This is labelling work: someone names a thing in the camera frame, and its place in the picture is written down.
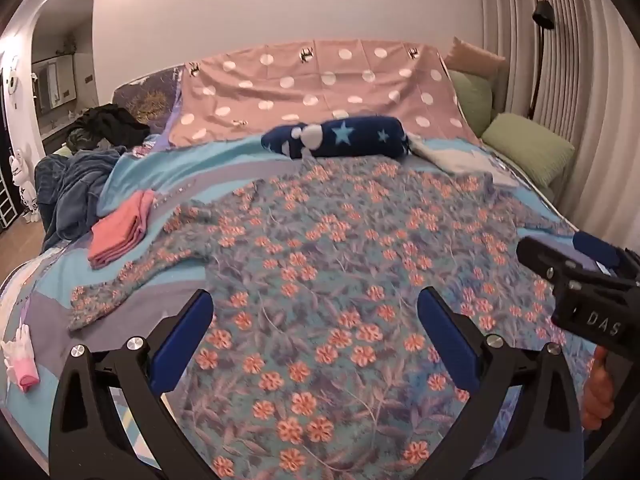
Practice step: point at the white wall ornament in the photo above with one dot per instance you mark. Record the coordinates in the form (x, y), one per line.
(12, 82)

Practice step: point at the pleated curtain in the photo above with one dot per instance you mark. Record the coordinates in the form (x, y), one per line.
(590, 85)

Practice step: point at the folded pink cloth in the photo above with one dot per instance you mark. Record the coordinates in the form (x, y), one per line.
(117, 232)

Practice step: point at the pink polka dot sheet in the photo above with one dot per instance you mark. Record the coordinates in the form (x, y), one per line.
(325, 85)

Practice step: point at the small green pillow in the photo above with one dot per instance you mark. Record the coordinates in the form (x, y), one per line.
(472, 97)

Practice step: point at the person's right hand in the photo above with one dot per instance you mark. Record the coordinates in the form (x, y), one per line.
(597, 390)

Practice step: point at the floral knit garment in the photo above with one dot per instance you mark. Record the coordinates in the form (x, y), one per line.
(325, 260)

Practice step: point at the small pink white cloth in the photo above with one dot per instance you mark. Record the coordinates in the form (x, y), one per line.
(22, 365)

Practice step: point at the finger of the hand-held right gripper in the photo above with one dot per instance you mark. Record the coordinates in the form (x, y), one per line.
(540, 255)
(597, 249)

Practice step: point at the blue purple bed sheet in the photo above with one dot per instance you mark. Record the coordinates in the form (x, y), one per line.
(135, 165)

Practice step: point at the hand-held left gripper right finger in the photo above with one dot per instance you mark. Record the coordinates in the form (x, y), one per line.
(450, 345)

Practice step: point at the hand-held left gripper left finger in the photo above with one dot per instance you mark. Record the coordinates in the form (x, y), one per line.
(182, 345)

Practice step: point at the folded white cloth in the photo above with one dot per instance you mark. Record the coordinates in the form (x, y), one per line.
(450, 157)

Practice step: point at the dark blue blanket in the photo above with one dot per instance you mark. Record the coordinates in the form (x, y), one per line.
(70, 185)

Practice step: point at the black floor lamp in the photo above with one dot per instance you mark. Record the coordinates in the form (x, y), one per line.
(542, 12)

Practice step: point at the navy star blanket roll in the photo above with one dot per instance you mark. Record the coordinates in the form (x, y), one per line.
(350, 137)

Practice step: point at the white ladder rack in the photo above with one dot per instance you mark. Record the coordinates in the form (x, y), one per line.
(6, 210)

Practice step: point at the purple floral pillow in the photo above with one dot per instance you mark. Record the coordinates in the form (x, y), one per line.
(150, 95)

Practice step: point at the beige pillow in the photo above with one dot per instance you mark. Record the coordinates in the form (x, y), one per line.
(475, 57)

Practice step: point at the black clothes pile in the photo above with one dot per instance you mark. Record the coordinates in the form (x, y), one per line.
(112, 125)

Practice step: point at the large green pillow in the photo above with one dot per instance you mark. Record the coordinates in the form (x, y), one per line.
(530, 145)

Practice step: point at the white figurine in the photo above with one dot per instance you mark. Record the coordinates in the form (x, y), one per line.
(22, 175)

